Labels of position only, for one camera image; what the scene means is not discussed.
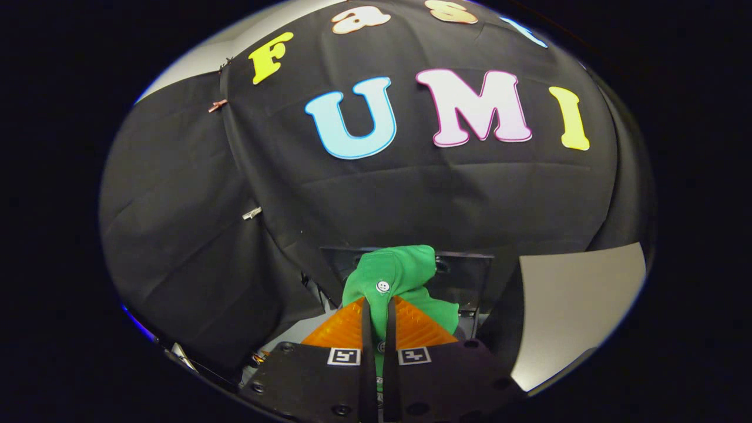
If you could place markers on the copper clip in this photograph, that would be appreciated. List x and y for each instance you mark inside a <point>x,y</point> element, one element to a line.
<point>217,106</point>

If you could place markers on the green polo shirt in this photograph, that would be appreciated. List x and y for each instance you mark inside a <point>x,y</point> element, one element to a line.
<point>399,270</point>

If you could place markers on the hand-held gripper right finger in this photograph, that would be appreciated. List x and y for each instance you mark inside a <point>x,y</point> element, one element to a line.
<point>392,364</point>

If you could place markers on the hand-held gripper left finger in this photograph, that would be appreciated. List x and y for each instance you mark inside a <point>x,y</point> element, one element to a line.
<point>369,364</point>

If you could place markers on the dark grey washing machine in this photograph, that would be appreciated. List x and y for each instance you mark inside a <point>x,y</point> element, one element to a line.
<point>464,282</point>

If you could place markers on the white clip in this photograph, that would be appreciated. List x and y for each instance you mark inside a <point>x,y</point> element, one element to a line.
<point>252,212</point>

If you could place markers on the black backdrop cloth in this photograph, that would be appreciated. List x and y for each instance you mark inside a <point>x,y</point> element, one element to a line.
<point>411,200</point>

